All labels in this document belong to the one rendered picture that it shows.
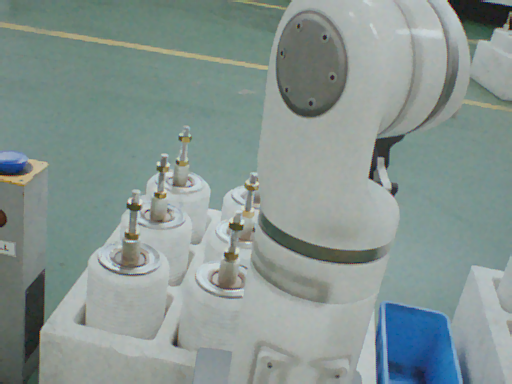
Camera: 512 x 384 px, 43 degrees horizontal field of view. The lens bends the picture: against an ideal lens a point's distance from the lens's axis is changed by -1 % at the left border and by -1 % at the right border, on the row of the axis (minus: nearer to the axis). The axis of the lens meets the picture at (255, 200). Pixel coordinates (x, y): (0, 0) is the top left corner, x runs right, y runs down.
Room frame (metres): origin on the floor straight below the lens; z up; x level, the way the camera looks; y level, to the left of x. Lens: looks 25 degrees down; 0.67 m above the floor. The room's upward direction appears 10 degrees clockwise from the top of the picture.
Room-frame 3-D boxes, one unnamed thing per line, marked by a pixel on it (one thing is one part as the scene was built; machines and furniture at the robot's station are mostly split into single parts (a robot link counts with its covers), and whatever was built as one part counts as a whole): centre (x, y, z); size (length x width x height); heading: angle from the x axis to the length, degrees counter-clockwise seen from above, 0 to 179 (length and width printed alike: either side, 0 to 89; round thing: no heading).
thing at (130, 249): (0.66, 0.13, 0.26); 0.02 x 0.02 x 0.03
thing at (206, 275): (0.66, 0.02, 0.25); 0.08 x 0.08 x 0.01
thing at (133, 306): (0.66, 0.13, 0.16); 0.10 x 0.10 x 0.18
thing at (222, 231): (0.77, 0.01, 0.25); 0.08 x 0.08 x 0.01
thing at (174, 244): (0.78, 0.13, 0.16); 0.10 x 0.10 x 0.18
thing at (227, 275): (0.66, 0.02, 0.26); 0.02 x 0.02 x 0.03
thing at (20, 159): (0.72, 0.30, 0.32); 0.04 x 0.04 x 0.02
